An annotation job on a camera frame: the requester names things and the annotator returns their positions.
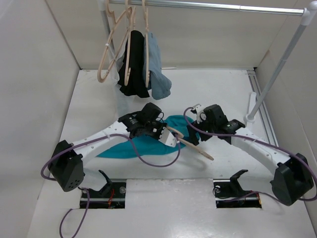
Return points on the beige hanger with blue shirt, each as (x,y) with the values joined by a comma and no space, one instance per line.
(145,12)

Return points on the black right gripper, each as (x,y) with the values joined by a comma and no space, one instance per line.
(192,137)

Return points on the black hanging shirt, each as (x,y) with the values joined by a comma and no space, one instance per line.
(136,84)

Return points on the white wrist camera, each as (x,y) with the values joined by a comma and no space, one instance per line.
(167,138)
(198,110)

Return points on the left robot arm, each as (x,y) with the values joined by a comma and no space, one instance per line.
(69,159)

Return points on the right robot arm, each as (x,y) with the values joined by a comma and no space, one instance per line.
(292,176)

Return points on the empty beige wooden hanger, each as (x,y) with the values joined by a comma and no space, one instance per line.
(111,23)

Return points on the teal t shirt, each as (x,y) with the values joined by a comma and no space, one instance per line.
(147,145)

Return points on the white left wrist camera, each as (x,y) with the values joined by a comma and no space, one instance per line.
(167,138)

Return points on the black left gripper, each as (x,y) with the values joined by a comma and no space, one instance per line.
(161,125)

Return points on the metal clothes rack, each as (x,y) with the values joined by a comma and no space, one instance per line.
(207,48)

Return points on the white sheer hanging garment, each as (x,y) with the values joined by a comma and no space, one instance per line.
(121,101)

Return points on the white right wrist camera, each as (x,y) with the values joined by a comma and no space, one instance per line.
(198,110)

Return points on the light blue hanging shirt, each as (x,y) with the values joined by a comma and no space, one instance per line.
(159,84)

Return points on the beige wooden hanger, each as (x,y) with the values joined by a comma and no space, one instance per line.
(189,144)
(111,23)

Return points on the beige hanger with black shirt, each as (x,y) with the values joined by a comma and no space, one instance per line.
(131,19)

